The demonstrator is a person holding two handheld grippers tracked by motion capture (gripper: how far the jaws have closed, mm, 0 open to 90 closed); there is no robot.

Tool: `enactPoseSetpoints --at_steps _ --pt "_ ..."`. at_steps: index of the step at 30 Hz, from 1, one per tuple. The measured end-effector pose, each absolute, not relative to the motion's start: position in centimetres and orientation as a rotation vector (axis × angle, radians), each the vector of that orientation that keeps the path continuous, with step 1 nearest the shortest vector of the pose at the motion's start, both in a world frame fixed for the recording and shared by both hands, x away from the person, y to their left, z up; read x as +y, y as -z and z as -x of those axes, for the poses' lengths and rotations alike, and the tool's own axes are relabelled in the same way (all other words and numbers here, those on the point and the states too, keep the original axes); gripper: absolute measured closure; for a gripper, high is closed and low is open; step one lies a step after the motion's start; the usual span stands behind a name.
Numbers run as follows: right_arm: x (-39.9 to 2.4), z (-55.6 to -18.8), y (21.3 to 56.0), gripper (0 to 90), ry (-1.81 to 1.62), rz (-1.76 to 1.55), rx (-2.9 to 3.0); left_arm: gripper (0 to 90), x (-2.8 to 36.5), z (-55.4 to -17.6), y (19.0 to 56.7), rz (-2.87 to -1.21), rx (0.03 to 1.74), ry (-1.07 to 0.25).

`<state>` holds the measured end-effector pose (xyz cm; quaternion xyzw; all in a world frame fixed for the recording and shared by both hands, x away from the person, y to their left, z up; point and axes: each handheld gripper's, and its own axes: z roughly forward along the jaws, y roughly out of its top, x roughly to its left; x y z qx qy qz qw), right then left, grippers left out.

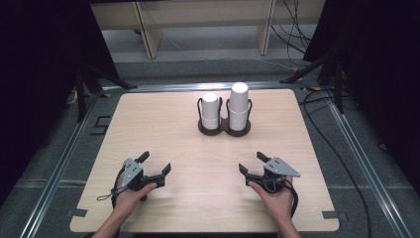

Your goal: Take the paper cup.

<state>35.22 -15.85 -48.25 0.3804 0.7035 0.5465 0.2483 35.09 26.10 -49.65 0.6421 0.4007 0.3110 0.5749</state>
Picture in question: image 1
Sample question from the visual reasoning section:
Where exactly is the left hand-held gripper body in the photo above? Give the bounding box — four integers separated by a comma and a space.
122, 158, 166, 192

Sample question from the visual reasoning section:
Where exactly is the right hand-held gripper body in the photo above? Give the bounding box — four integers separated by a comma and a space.
245, 156, 302, 194

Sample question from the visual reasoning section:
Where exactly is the dark brown double cup holder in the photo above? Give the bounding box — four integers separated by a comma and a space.
196, 96, 254, 138

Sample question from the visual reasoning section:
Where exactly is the tall stack of white cups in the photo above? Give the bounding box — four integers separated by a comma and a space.
228, 81, 250, 132

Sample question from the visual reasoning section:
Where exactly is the short stack of white cups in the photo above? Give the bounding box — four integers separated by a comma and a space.
201, 92, 221, 131

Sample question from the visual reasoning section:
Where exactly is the person's left hand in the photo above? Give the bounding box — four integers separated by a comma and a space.
112, 181, 158, 217

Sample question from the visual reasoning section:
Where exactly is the person's right hand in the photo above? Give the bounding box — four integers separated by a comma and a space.
248, 176, 295, 226

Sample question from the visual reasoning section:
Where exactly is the grey tape strip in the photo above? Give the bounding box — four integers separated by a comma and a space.
321, 210, 341, 220
69, 208, 89, 219

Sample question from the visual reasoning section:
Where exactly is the black tripod stand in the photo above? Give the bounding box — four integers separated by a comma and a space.
278, 49, 347, 115
72, 58, 139, 124

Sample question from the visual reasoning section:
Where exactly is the dark curtain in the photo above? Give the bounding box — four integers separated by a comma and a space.
0, 0, 121, 202
302, 0, 420, 196

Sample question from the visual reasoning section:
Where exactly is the light wooden shelf unit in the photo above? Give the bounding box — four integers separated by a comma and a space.
90, 0, 327, 60

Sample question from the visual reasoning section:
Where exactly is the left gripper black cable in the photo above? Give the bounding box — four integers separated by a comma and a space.
96, 164, 129, 210

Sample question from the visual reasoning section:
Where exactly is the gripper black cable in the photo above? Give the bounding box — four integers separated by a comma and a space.
96, 164, 129, 210
282, 179, 300, 219

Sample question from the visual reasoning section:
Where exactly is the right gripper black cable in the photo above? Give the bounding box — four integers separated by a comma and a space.
282, 179, 300, 219

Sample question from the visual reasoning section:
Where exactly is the long black floor cable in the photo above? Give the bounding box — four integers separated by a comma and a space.
297, 88, 373, 238

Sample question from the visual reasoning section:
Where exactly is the metal floor rail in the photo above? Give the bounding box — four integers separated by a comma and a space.
325, 95, 415, 238
100, 80, 300, 94
19, 92, 102, 238

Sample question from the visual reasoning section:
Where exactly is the bundle of black cables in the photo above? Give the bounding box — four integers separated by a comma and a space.
270, 0, 314, 67

